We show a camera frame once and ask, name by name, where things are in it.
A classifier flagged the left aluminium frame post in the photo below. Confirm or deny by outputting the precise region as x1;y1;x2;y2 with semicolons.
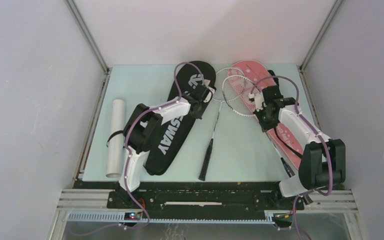
64;0;112;155

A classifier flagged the right aluminium frame post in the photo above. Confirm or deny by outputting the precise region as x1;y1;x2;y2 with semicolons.
299;0;346;72

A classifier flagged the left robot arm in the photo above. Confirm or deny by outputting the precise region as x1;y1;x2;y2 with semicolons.
118;84;216;208

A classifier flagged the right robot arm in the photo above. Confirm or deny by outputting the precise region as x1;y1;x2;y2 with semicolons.
253;85;346;209

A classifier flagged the white shuttlecock tube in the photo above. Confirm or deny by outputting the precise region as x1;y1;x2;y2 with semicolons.
105;99;125;178

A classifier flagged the black racket bag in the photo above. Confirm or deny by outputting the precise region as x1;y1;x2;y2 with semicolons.
140;60;216;175

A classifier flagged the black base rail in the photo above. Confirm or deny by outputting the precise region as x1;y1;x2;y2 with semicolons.
73;180;313;221

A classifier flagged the aluminium frame post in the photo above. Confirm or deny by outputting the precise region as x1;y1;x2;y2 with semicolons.
299;0;346;72
64;0;112;155

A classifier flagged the pink sport racket bag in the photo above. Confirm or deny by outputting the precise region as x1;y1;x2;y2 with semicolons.
228;60;304;170

